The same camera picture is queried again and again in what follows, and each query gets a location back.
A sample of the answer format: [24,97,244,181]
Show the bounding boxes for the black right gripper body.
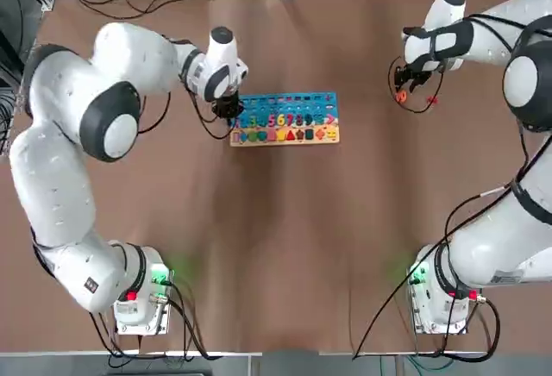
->
[395,63,433,82]

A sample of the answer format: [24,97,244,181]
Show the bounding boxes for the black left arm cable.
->
[136,82,238,141]

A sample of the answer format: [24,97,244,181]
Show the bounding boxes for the long black right arm cable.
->
[351,134,552,360]

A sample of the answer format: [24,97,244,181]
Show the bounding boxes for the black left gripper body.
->
[212,92,243,119]

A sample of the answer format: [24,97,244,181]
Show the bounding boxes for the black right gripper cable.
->
[389,59,445,115]

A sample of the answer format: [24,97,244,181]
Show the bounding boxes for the blue wooden toy board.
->
[229,91,342,147]

